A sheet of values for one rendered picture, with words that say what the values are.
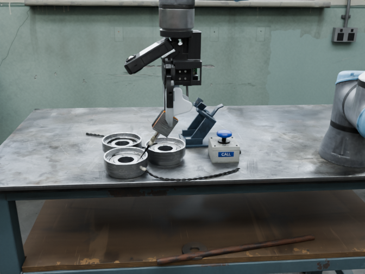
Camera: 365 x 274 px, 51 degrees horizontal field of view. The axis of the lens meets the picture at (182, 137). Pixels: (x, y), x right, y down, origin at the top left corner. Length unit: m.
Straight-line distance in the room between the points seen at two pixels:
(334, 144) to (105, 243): 0.67
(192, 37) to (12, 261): 0.70
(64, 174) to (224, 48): 1.82
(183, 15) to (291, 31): 1.93
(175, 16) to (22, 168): 0.52
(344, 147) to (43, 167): 0.76
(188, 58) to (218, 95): 1.82
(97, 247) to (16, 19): 1.83
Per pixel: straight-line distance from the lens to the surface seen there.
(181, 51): 0.85
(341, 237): 1.24
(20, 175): 0.99
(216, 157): 0.98
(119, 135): 1.08
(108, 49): 2.57
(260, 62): 2.68
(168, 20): 0.82
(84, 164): 1.00
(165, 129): 0.89
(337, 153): 1.06
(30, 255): 1.15
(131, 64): 0.84
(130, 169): 0.90
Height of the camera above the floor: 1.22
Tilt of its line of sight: 21 degrees down
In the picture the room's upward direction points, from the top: 1 degrees clockwise
